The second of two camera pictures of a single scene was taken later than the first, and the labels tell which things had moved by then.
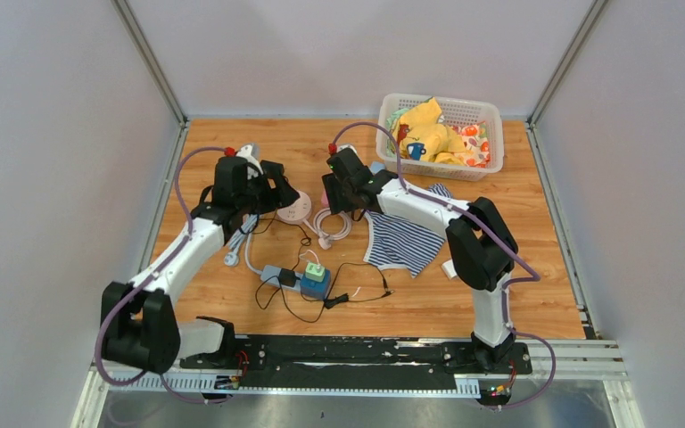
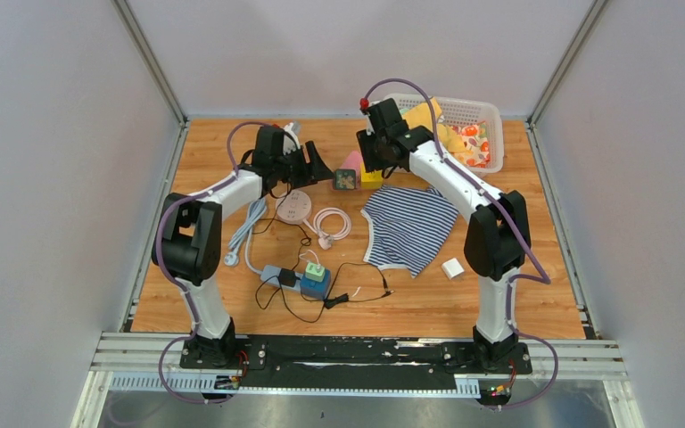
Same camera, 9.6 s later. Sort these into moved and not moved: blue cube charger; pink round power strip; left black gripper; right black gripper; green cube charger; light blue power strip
Moved: left black gripper; right black gripper
Not moved: blue cube charger; pink round power strip; light blue power strip; green cube charger
